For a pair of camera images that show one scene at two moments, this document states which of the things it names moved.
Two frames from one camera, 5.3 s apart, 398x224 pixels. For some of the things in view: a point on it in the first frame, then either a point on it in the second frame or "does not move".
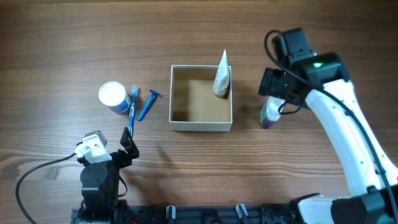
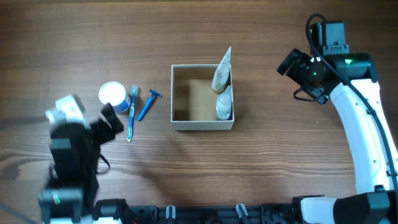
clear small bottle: (270, 114) to (224, 106)
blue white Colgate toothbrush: (134, 90) does not move
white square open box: (193, 106) does not move
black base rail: (273, 213) does not move
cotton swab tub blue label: (114, 94) does not move
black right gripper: (268, 85) to (300, 59)
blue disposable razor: (147, 107) does not move
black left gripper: (125, 160) to (107, 133)
